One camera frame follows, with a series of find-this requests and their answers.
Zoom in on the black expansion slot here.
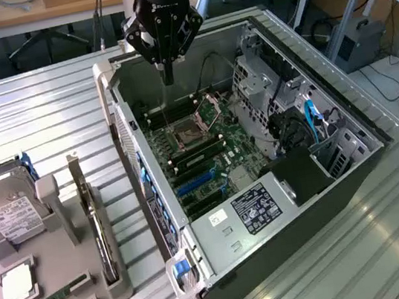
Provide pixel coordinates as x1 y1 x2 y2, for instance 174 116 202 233
187 197 231 222
182 187 226 213

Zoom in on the silver disk bay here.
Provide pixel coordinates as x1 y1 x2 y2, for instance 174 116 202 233
305 118 390 183

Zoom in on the silver perforated drive cage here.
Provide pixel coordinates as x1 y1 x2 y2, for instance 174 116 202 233
226 49 293 163

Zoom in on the green motherboard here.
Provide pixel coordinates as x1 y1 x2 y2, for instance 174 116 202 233
131 80 280 229

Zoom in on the black wire bundle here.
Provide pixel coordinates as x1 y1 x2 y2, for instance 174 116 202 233
266 107 317 155

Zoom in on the black plastic shroud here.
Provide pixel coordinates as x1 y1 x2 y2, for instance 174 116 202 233
255 144 339 213

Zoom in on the grey hanging cable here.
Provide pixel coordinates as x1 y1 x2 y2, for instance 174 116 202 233
86 0 113 54

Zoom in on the black looped wire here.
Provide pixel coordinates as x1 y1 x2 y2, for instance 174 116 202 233
194 48 241 96

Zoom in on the grey parts rack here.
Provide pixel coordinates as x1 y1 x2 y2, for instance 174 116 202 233
0 164 136 299

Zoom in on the silver hard disk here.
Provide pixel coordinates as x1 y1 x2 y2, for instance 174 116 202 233
0 161 54 248

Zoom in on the light blue cable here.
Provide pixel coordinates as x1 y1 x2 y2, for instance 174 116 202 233
0 0 39 15

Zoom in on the CPU socket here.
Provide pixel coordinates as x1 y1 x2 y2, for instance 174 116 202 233
169 118 207 152

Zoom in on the black RAM slot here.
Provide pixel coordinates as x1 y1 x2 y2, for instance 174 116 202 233
142 92 195 118
146 100 198 126
147 105 201 130
163 134 223 160
168 141 228 168
144 96 197 122
166 138 226 164

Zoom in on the grey power supply unit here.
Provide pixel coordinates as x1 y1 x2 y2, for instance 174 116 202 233
184 169 310 281

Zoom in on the blue disk caddy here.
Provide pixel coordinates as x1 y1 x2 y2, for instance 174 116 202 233
0 150 42 187

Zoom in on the blue expansion slot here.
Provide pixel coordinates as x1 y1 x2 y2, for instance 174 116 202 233
173 171 217 199

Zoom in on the grey equipment box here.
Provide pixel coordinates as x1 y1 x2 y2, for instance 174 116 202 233
322 13 394 77

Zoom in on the open grey PC case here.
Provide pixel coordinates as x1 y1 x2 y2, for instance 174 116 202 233
87 0 399 299

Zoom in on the silver chipset heatsink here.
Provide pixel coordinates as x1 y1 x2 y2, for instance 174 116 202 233
228 167 257 193

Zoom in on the graphics card with metal bracket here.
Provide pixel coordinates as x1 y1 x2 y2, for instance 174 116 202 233
66 148 125 290

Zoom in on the blue wire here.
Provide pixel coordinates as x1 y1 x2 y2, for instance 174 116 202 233
302 97 326 147

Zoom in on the blue case release latch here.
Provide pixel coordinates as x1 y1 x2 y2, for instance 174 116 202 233
170 258 193 279

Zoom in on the silver CPU chip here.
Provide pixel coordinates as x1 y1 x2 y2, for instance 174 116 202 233
0 263 39 299

